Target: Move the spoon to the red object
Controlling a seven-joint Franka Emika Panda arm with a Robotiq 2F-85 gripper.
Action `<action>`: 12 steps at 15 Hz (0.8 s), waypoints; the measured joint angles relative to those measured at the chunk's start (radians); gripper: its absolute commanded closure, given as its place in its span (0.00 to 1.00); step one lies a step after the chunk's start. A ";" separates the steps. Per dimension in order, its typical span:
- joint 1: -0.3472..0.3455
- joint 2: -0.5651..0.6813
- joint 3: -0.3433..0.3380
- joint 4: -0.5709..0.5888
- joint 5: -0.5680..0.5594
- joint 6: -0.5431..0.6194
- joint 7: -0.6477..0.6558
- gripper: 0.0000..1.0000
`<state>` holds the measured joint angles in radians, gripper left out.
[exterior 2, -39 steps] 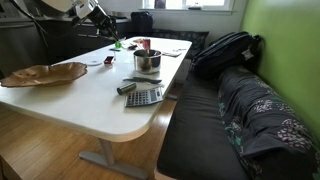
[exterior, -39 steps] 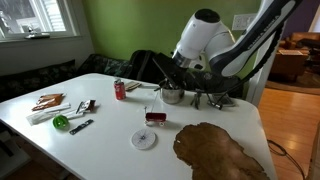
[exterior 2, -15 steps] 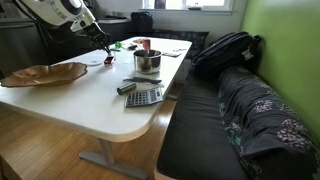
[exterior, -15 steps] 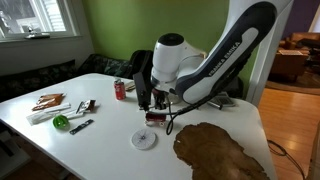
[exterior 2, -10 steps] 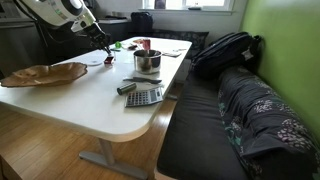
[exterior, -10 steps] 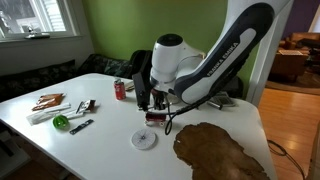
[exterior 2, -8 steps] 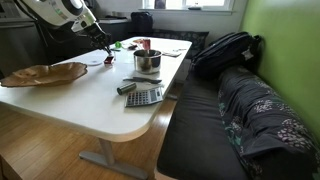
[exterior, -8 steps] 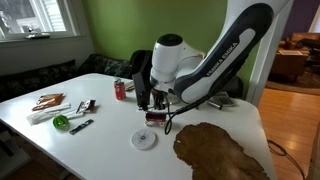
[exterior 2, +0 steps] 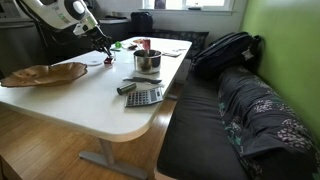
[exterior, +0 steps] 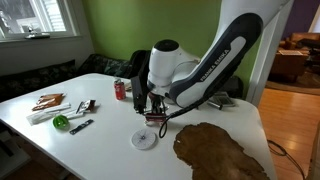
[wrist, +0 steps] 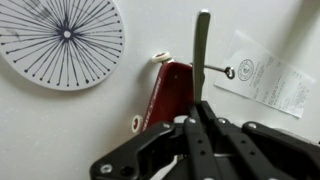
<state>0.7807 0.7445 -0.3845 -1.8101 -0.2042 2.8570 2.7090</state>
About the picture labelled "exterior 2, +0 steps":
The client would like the long dark floral cushion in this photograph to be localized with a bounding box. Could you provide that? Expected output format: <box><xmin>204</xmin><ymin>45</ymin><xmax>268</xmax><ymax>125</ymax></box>
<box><xmin>217</xmin><ymin>64</ymin><xmax>320</xmax><ymax>180</ymax></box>

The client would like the black bench seat cushion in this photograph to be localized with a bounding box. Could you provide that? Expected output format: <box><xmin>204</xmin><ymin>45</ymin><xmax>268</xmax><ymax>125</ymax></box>
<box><xmin>156</xmin><ymin>71</ymin><xmax>252</xmax><ymax>180</ymax></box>

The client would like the stainless steel pot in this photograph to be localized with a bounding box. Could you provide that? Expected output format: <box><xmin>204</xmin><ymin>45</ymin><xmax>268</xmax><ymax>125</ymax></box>
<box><xmin>132</xmin><ymin>48</ymin><xmax>163</xmax><ymax>75</ymax></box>

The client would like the grey metal table leg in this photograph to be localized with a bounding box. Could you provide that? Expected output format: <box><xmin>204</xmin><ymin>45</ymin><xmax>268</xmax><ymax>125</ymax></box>
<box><xmin>78</xmin><ymin>137</ymin><xmax>150</xmax><ymax>180</ymax></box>

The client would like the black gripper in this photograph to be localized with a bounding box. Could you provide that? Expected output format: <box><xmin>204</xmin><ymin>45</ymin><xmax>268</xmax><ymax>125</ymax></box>
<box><xmin>88</xmin><ymin>27</ymin><xmax>115</xmax><ymax>60</ymax></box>

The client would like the red soda can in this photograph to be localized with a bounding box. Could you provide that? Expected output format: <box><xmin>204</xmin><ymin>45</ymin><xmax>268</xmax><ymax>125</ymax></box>
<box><xmin>142</xmin><ymin>38</ymin><xmax>152</xmax><ymax>51</ymax></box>

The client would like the small dark floral cushion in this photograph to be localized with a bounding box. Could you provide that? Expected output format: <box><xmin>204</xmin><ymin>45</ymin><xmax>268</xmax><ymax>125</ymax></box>
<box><xmin>151</xmin><ymin>28</ymin><xmax>210</xmax><ymax>60</ymax></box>

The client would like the dark metal cylinder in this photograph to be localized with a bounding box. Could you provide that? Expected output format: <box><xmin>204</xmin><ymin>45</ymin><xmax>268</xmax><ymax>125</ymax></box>
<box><xmin>116</xmin><ymin>82</ymin><xmax>138</xmax><ymax>96</ymax></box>

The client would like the black upright bag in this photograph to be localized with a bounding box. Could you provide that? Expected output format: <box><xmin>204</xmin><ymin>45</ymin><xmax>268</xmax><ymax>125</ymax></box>
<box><xmin>130</xmin><ymin>11</ymin><xmax>155</xmax><ymax>37</ymax></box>

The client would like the black backpack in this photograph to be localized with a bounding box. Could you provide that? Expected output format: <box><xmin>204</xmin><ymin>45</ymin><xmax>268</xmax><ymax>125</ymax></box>
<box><xmin>190</xmin><ymin>31</ymin><xmax>263</xmax><ymax>81</ymax></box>

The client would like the wooden slab board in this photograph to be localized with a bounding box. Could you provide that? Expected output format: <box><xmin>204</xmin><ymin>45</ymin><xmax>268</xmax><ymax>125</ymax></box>
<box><xmin>0</xmin><ymin>61</ymin><xmax>89</xmax><ymax>89</ymax></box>

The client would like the white framed window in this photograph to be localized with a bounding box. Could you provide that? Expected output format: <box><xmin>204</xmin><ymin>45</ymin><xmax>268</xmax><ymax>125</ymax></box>
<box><xmin>142</xmin><ymin>0</ymin><xmax>235</xmax><ymax>13</ymax></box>

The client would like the white round disc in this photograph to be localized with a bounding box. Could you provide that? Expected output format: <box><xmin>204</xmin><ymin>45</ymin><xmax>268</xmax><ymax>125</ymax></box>
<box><xmin>84</xmin><ymin>58</ymin><xmax>104</xmax><ymax>67</ymax></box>

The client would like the grey desk calculator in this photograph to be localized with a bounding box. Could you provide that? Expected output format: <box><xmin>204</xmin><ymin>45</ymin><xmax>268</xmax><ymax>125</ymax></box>
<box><xmin>124</xmin><ymin>86</ymin><xmax>165</xmax><ymax>109</ymax></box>

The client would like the dark folded mini tripod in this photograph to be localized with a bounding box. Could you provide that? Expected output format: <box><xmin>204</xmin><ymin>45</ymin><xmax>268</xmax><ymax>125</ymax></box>
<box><xmin>122</xmin><ymin>76</ymin><xmax>163</xmax><ymax>85</ymax></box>

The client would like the grey cabinet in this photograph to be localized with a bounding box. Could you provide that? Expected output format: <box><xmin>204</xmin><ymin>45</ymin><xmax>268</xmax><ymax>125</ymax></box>
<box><xmin>0</xmin><ymin>15</ymin><xmax>45</xmax><ymax>80</ymax></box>

